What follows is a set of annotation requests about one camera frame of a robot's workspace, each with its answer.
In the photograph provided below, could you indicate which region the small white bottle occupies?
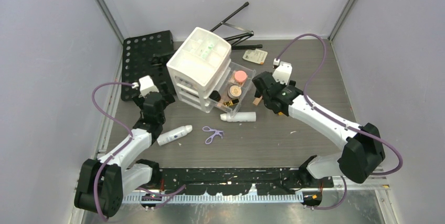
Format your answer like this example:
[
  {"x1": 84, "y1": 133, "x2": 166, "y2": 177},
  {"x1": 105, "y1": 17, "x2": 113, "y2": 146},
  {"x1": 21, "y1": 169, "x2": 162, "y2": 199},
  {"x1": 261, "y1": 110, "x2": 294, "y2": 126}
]
[{"x1": 220, "y1": 112, "x2": 257, "y2": 122}]

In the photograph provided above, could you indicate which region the pink round compact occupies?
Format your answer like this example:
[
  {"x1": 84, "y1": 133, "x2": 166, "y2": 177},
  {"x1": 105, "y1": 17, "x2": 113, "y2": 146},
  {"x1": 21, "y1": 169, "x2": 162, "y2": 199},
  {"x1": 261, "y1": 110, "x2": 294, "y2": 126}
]
[{"x1": 233, "y1": 70, "x2": 248, "y2": 84}]

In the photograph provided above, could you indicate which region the beige powder jar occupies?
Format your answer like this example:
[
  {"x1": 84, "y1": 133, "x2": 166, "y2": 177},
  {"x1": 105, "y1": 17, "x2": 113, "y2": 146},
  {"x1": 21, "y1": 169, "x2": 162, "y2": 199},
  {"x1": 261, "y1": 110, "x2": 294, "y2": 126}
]
[{"x1": 227, "y1": 84, "x2": 242, "y2": 99}]

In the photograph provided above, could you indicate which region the black gold lipstick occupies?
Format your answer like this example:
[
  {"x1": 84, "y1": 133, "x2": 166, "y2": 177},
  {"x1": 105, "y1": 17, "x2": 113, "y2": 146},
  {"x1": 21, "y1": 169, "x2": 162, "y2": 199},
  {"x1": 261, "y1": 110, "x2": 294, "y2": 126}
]
[{"x1": 223, "y1": 99, "x2": 240, "y2": 107}]

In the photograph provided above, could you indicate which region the white plastic drawer organizer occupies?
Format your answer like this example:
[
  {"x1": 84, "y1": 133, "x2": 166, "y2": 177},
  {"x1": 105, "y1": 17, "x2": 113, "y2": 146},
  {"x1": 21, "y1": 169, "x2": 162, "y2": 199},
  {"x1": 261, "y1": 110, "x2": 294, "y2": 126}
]
[{"x1": 166, "y1": 27, "x2": 256, "y2": 116}]

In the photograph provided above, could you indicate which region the purple eyelash curler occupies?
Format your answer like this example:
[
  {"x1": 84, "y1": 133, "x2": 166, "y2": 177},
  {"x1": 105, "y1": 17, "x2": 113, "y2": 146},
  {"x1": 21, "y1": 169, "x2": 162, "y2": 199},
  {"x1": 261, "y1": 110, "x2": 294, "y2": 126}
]
[{"x1": 202, "y1": 126, "x2": 224, "y2": 145}]

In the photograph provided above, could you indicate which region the black round jar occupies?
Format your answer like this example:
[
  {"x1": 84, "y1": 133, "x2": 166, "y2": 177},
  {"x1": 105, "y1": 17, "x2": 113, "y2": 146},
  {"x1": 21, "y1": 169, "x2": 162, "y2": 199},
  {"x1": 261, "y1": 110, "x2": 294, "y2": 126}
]
[{"x1": 209, "y1": 90, "x2": 221, "y2": 102}]

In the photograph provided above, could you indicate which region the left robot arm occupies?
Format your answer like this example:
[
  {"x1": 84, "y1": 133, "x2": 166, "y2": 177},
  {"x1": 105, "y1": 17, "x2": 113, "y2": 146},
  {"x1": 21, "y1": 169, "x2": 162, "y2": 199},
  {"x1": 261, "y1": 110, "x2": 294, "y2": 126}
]
[{"x1": 74, "y1": 91, "x2": 175, "y2": 220}]

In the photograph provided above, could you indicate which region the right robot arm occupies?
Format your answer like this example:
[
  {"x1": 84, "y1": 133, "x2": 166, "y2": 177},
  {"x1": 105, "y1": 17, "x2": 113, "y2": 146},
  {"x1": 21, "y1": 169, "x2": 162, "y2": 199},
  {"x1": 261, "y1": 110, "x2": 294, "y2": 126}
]
[{"x1": 252, "y1": 71, "x2": 385, "y2": 188}]

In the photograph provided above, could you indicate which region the beige concealer stick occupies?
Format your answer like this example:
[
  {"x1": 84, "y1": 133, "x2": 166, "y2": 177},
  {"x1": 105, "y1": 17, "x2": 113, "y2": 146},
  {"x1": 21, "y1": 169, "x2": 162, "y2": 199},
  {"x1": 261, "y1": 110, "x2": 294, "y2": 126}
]
[{"x1": 252, "y1": 98, "x2": 262, "y2": 106}]

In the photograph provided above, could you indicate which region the large white spray bottle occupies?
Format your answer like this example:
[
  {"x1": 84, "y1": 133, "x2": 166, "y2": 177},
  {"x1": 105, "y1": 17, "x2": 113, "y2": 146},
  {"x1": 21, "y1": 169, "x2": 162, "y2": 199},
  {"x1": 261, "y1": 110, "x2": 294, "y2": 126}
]
[{"x1": 157, "y1": 125, "x2": 193, "y2": 146}]

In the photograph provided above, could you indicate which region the white sachet packet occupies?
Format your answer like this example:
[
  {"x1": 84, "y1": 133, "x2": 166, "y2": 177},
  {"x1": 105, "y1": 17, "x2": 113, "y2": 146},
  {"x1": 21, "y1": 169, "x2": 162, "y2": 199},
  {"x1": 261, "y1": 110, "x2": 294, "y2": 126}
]
[{"x1": 242, "y1": 49, "x2": 268, "y2": 65}]

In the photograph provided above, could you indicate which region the black music stand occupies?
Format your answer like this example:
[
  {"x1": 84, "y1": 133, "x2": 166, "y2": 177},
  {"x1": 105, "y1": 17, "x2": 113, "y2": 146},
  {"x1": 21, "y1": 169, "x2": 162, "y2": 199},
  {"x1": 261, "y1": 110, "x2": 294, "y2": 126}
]
[{"x1": 121, "y1": 2, "x2": 262, "y2": 97}]

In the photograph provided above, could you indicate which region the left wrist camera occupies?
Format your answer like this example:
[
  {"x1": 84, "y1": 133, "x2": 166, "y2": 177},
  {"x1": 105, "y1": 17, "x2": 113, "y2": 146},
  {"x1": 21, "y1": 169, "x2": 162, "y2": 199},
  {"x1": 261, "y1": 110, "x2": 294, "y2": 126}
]
[{"x1": 131, "y1": 75, "x2": 160, "y2": 97}]

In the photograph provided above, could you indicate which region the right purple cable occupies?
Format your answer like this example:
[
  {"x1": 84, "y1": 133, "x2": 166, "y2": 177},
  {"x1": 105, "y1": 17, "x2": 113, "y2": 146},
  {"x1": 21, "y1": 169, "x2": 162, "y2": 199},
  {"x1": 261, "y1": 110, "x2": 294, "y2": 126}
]
[{"x1": 273, "y1": 34, "x2": 404, "y2": 210}]

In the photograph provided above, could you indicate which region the purple cable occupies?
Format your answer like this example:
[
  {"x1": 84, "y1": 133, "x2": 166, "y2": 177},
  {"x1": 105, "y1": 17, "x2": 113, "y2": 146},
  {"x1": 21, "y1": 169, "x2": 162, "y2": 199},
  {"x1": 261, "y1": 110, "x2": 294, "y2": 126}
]
[
  {"x1": 91, "y1": 82, "x2": 187, "y2": 223},
  {"x1": 273, "y1": 34, "x2": 404, "y2": 210}
]

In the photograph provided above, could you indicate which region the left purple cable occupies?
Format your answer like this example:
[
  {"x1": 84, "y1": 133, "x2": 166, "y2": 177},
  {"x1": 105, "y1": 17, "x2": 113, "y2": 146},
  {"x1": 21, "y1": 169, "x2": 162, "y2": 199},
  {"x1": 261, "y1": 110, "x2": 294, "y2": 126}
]
[{"x1": 91, "y1": 82, "x2": 187, "y2": 223}]

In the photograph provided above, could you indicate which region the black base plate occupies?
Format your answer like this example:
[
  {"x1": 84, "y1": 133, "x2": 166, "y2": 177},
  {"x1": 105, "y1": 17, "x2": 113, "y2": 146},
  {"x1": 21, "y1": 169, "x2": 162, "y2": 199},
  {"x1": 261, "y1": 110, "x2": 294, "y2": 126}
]
[{"x1": 141, "y1": 167, "x2": 334, "y2": 196}]

